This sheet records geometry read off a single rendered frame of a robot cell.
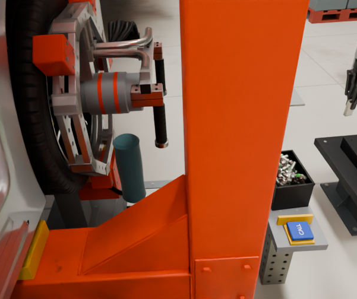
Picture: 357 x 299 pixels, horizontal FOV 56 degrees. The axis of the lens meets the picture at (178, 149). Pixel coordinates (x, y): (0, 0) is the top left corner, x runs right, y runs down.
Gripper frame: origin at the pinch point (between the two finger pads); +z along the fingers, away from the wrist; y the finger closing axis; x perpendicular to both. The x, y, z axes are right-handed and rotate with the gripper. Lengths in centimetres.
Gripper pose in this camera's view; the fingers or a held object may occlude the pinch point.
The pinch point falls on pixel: (350, 107)
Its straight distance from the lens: 146.3
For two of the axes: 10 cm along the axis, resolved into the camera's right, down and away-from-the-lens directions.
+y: -2.7, -6.3, 7.3
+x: -9.6, 2.0, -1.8
